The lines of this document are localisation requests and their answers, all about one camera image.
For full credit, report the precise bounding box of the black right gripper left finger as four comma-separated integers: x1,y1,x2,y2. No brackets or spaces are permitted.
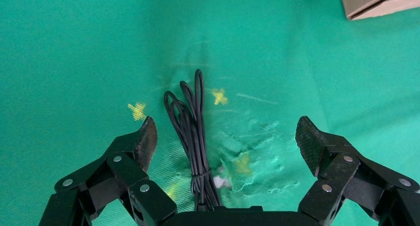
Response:
39,115,178,226

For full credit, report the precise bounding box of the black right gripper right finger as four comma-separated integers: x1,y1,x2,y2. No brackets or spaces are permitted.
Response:
295,116,420,226

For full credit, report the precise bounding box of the black mouse with cable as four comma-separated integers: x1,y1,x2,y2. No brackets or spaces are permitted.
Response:
163,68,224,212

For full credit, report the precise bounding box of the open brown cardboard box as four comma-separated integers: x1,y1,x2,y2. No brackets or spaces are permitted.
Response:
338,0,420,21

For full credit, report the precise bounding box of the green table cloth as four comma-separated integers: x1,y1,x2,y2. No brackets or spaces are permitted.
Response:
0,0,420,226

